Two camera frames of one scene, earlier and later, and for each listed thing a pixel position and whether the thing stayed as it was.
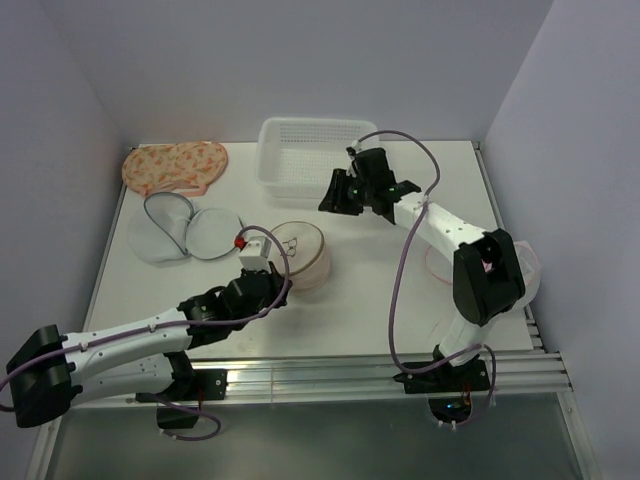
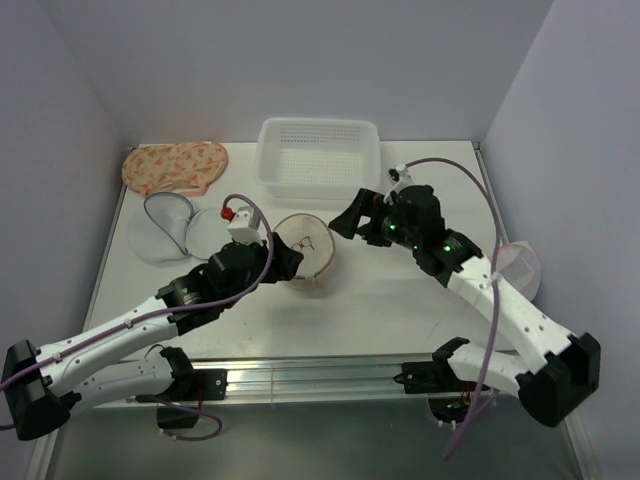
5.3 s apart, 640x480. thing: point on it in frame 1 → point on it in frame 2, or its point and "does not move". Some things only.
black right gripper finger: [342, 194] → [347, 222]
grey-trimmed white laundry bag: [167, 229] does not move
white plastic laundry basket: [296, 157] does not move
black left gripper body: [274, 284] → [258, 267]
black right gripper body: [366, 188] → [388, 228]
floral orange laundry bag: [186, 167] does not move
